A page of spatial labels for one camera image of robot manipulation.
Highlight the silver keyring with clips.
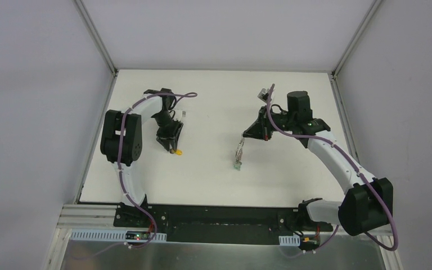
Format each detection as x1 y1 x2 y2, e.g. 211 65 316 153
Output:
234 136 245 163

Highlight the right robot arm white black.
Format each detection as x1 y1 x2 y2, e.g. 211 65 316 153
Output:
242 89 393 236

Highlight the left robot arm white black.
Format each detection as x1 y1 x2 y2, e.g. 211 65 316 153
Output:
100 88 197 228

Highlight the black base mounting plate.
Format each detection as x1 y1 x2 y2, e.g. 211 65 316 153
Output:
113 203 332 245

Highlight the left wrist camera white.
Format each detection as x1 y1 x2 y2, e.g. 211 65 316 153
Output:
173 110 186 122

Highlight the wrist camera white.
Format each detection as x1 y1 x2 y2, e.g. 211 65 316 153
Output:
173 110 186 122
257 88 273 103

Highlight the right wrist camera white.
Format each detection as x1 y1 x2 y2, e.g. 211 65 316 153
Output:
257 88 273 103

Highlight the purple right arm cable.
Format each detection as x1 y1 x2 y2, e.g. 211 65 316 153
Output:
266 83 399 259

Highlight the aluminium front rail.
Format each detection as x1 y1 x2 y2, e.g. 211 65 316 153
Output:
58 204 118 228

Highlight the aluminium frame post left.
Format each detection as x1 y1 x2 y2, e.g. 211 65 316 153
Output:
73 0 118 77

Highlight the aluminium frame post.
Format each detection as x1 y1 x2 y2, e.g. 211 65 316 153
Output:
331 0 384 79
73 0 118 77

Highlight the aluminium frame post right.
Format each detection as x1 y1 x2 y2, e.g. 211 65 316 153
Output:
331 0 384 79

